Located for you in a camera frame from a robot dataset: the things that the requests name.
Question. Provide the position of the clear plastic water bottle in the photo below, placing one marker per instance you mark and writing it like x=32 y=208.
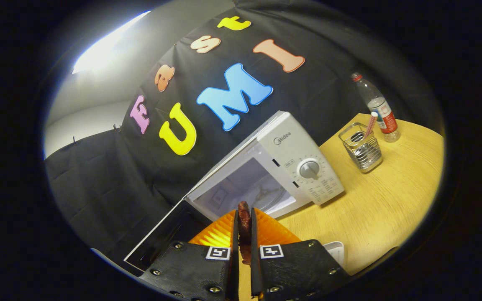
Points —
x=381 y=110

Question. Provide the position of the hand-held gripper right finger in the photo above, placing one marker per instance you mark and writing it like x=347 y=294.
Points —
x=256 y=271

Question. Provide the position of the red white striped straw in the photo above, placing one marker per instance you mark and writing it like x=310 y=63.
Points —
x=370 y=124

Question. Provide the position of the small white ribbed tray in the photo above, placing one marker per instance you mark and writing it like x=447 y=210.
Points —
x=336 y=251

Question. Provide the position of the reddish brown fried food piece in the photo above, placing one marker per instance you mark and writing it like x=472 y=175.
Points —
x=244 y=221

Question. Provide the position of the white toaster oven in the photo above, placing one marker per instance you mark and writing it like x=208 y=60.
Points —
x=291 y=146

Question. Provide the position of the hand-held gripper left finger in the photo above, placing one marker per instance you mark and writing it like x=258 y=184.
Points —
x=233 y=271

